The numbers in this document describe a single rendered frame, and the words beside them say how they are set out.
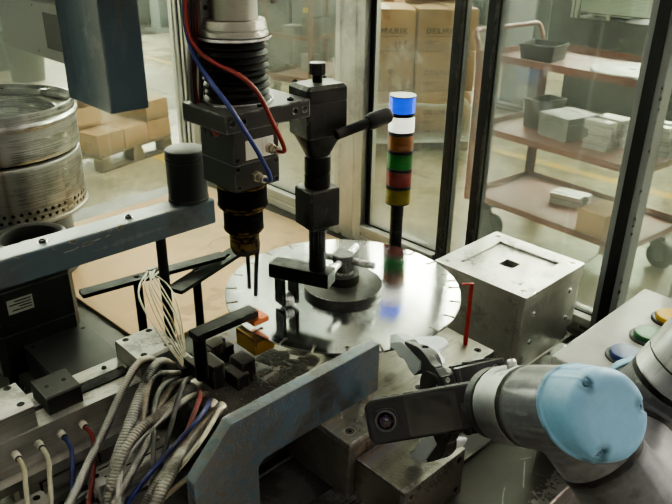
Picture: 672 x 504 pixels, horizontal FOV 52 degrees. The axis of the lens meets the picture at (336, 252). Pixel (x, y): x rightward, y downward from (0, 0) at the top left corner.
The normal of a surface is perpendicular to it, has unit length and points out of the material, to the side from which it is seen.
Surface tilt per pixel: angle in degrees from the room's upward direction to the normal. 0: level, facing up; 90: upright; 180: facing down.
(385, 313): 0
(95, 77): 90
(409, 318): 0
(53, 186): 90
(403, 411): 60
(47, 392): 0
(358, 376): 90
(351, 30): 90
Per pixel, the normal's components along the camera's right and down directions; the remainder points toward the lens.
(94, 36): -0.73, 0.29
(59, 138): 0.94, 0.15
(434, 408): -0.18, -0.09
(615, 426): 0.33, -0.15
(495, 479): 0.01, -0.90
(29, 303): 0.69, 0.32
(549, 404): -0.91, -0.24
